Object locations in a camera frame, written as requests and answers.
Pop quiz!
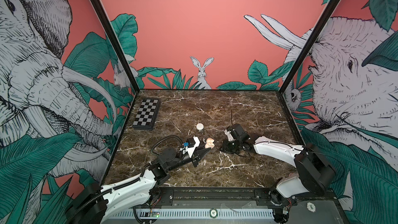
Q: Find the black white checkerboard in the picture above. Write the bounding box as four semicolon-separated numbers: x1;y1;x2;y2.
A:
132;98;161;130

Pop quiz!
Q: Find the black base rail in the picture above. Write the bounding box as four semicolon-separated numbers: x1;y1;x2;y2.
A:
86;187;338;207

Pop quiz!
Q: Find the pink earbuds charging case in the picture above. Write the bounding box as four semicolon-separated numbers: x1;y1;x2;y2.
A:
204;138;215;149

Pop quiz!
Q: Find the white round charging case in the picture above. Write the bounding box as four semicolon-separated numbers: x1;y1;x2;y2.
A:
196;123;204;131

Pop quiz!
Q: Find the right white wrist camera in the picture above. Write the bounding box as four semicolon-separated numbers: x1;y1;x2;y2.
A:
224;129;235;142

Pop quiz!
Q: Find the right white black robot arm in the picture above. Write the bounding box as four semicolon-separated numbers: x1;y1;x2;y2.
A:
220;124;336;204

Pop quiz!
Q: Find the white perforated vent strip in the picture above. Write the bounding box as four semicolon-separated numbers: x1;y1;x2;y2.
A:
111;208;274;220

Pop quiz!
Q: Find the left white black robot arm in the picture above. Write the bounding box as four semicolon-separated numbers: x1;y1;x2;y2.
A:
66;143;214;224

